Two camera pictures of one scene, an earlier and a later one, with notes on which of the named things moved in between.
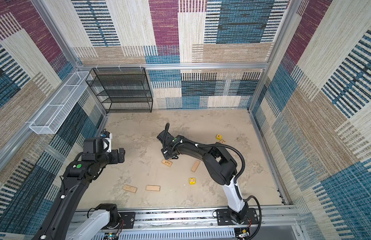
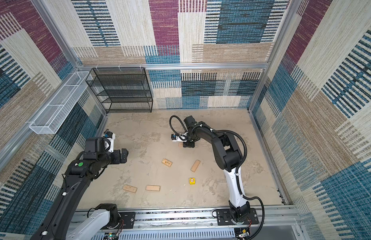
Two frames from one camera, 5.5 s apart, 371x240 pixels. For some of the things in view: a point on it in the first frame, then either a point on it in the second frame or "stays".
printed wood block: [166, 162] stays
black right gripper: [166, 156] → [187, 144]
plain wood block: [195, 165] stays
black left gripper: [115, 159] stays
